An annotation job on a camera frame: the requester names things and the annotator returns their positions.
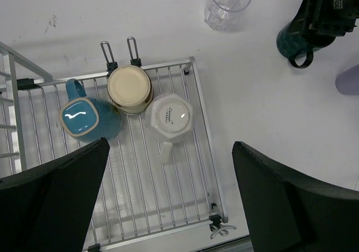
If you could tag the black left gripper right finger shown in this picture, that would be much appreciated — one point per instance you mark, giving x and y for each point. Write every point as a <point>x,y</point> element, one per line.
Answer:
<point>287,210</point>

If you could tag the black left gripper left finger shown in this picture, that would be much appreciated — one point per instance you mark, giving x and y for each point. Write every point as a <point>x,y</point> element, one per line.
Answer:
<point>49,207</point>

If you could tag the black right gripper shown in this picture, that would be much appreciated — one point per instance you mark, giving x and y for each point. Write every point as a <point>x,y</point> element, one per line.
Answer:
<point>325,17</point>

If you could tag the dark green mug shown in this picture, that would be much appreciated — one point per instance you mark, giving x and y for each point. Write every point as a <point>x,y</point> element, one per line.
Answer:
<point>299,49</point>

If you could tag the blue floral mug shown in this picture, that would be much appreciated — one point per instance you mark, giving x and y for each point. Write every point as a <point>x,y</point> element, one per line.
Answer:
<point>86,118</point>

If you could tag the cream tumbler with brown band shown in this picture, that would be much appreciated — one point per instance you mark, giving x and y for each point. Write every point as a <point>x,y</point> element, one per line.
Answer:
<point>130,89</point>

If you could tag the white ceramic mug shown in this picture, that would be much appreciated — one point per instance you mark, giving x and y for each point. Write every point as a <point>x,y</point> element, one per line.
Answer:
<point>169,118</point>

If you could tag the lavender plastic cup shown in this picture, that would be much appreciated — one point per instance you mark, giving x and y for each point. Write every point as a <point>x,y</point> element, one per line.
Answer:
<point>347,82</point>

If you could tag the clear glass tumbler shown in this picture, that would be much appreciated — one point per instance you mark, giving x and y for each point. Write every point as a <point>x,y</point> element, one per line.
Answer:
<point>225,15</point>

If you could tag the white wire dish rack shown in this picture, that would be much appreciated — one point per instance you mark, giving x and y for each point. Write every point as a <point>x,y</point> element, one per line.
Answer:
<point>139,198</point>

